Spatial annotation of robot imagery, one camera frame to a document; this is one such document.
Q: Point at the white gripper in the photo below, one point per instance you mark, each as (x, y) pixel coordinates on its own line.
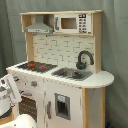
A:
(10, 85)

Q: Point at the white oven door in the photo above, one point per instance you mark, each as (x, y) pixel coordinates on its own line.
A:
(32, 104)

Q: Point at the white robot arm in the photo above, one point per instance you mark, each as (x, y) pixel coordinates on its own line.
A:
(22, 121)

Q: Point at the wooden toy kitchen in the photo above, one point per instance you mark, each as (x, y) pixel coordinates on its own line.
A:
(87, 97)

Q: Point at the grey right oven knob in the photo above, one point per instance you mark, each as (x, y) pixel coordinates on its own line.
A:
(34, 83)

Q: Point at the black toy stovetop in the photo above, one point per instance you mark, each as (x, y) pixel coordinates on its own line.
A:
(37, 66)

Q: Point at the grey ice dispenser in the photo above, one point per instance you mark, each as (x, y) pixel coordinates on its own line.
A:
(62, 106)

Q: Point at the grey toy sink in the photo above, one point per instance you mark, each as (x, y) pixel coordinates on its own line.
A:
(72, 74)

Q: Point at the grey range hood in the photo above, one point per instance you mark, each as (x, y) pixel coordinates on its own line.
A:
(39, 26)

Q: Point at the black toy faucet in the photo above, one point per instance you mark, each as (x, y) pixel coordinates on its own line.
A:
(82, 63)

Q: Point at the white toy microwave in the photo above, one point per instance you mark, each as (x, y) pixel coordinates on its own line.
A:
(73, 23)

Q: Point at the grey fabric backdrop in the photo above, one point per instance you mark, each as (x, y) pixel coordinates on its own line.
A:
(114, 43)

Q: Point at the grey fridge door handle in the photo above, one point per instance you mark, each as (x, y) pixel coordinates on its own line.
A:
(49, 109)

